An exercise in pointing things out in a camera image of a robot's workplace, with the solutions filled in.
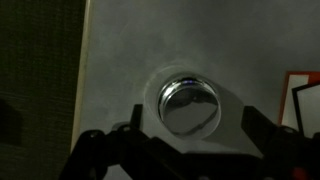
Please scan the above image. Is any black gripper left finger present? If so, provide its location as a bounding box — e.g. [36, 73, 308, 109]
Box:
[129, 103, 145, 132]

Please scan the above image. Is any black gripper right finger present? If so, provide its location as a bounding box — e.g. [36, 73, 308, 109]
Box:
[241, 105, 285, 141]

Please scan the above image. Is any clear round lid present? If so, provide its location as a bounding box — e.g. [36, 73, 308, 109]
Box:
[163, 83, 219, 136]

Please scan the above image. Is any silver bottle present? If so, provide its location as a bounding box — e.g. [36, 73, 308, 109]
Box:
[156, 74, 222, 138]

